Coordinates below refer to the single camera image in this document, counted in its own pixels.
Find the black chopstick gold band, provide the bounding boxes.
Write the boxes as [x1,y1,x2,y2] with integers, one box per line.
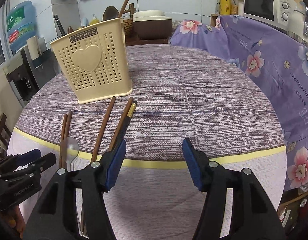
[116,100,138,144]

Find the thin dark chopstick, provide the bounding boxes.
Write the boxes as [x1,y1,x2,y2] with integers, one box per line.
[53,14,66,36]

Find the dark metal spoon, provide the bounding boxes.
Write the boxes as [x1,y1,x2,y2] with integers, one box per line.
[102,5,119,21]

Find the left hand yellow nails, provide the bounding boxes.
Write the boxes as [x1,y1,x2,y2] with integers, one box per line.
[0,205,26,239]

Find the water dispenser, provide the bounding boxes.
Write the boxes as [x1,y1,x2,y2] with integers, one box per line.
[4,38,59,106]

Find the purple striped tablecloth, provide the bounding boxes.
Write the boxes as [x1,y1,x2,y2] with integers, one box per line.
[8,44,286,239]

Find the cream plastic utensil holder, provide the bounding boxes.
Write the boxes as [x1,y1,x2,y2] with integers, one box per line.
[50,18,133,104]

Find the purple floral cloth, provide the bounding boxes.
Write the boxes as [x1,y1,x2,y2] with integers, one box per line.
[171,15,308,190]

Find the blue water jug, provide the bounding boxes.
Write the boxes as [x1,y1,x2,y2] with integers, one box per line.
[6,1,37,51]

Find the yellow soap bottle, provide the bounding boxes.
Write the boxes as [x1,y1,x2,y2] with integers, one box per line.
[89,14,100,25]

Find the white microwave oven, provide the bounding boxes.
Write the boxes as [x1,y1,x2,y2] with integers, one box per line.
[243,0,297,31]

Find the brown white rice cooker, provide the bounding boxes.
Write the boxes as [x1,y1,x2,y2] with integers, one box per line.
[132,10,172,40]

